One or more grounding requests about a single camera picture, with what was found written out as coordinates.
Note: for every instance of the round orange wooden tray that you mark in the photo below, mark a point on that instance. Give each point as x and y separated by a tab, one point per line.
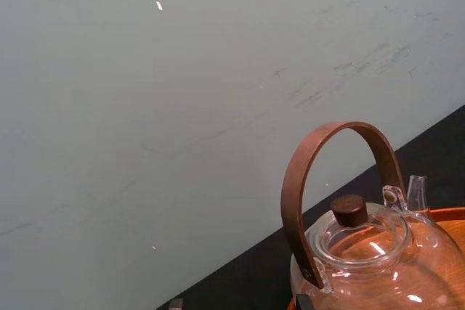
450	226

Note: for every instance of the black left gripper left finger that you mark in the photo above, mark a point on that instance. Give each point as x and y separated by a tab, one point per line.
177	305

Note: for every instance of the black table cloth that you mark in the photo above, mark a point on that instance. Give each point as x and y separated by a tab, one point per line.
254	270

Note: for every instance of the glass lid with dark knob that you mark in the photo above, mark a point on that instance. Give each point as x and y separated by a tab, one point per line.
348	210

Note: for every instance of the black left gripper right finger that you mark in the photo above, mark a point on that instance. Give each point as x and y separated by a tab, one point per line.
303	304

